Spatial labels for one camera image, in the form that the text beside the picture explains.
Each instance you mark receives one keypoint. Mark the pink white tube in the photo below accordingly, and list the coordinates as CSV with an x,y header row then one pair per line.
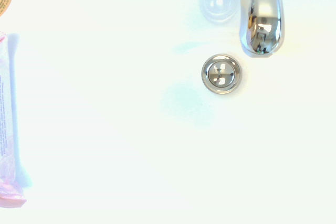
x,y
6,119

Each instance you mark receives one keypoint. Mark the white ceramic sink basin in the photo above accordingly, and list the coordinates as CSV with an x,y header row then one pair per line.
x,y
147,119

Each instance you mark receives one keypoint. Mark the chrome sink drain stopper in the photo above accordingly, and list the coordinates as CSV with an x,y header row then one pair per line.
x,y
221,74

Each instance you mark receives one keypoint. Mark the chrome faucet spout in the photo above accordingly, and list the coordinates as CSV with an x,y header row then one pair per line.
x,y
262,3

